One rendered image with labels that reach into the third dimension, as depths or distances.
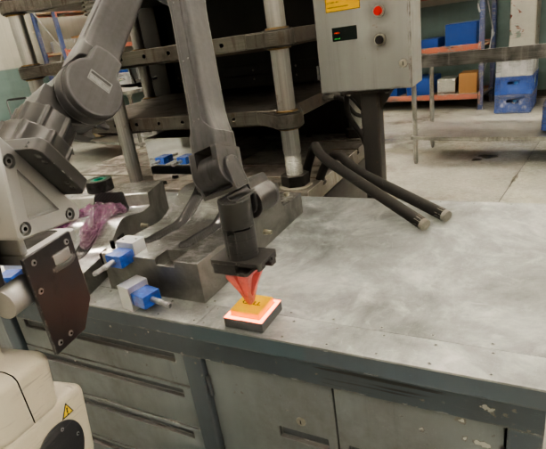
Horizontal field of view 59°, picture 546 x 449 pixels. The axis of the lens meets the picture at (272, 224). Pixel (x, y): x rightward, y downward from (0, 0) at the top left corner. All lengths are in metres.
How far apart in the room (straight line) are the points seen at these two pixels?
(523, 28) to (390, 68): 5.57
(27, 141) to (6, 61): 8.36
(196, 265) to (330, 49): 0.93
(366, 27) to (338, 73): 0.16
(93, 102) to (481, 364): 0.64
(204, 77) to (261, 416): 0.69
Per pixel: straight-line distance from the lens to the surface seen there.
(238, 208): 0.79
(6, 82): 8.89
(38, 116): 0.63
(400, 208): 1.23
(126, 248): 1.07
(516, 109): 6.52
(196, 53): 0.86
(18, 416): 0.81
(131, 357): 1.24
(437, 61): 4.32
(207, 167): 0.79
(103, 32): 0.74
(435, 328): 0.86
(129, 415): 1.42
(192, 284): 0.99
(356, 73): 1.62
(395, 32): 1.57
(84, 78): 0.66
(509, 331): 0.86
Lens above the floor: 1.29
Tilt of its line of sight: 22 degrees down
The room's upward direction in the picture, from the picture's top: 8 degrees counter-clockwise
